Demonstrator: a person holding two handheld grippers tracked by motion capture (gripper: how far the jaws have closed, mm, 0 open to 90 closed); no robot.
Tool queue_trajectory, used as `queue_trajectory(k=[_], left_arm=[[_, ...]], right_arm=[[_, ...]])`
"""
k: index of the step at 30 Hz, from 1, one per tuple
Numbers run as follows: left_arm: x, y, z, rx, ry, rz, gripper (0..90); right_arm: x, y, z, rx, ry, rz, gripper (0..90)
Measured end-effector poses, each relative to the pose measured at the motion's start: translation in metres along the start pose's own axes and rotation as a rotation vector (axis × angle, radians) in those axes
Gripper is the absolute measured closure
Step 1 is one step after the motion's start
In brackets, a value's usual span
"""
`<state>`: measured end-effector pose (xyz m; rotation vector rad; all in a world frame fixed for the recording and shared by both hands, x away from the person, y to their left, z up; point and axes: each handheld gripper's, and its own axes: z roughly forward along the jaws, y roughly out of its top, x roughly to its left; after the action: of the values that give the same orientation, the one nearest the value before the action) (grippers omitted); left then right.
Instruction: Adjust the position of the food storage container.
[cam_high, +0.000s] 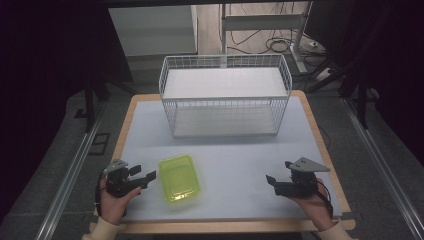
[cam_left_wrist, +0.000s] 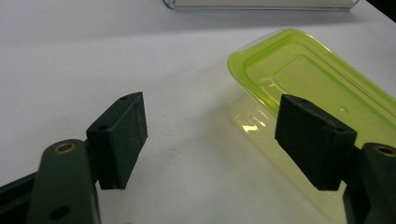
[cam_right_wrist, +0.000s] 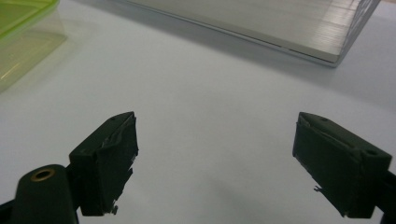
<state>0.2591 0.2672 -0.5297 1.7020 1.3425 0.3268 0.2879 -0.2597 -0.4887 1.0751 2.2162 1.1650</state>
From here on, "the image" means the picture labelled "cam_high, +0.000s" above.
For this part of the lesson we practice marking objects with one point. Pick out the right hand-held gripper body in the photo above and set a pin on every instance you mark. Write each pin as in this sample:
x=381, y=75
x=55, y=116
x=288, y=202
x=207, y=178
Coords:
x=300, y=181

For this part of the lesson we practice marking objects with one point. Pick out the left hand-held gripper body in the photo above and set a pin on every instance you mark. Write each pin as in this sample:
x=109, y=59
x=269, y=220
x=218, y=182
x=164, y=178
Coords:
x=117, y=181

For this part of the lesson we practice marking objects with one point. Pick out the green plastic container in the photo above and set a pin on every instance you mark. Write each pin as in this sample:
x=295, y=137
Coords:
x=179, y=178

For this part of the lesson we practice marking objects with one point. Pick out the person's left hand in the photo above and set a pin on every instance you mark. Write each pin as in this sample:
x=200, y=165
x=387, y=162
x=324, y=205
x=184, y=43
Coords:
x=113, y=205

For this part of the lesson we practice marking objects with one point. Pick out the person's right hand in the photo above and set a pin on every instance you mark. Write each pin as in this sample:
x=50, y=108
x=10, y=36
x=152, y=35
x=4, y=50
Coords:
x=315, y=208

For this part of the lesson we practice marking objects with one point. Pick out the pale grey table mat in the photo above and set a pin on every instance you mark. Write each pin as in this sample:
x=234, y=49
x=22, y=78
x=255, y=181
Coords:
x=233, y=166

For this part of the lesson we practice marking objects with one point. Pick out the black floor plate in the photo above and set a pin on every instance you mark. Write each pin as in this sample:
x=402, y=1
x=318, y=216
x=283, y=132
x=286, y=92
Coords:
x=99, y=144

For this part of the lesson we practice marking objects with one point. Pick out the black metal stand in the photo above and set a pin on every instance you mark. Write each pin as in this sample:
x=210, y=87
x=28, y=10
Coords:
x=89, y=103

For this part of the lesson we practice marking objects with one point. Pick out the white power strip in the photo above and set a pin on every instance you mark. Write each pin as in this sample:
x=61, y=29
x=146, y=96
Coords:
x=324, y=74

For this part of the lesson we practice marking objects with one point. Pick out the white cabinet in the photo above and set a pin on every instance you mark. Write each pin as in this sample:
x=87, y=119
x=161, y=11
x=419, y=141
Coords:
x=153, y=31

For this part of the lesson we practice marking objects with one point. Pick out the metal floor rail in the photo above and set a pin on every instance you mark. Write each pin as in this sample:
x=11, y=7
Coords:
x=383, y=166
x=68, y=180

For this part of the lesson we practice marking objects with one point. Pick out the white metal desk frame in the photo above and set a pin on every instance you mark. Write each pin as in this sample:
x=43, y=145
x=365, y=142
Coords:
x=263, y=22

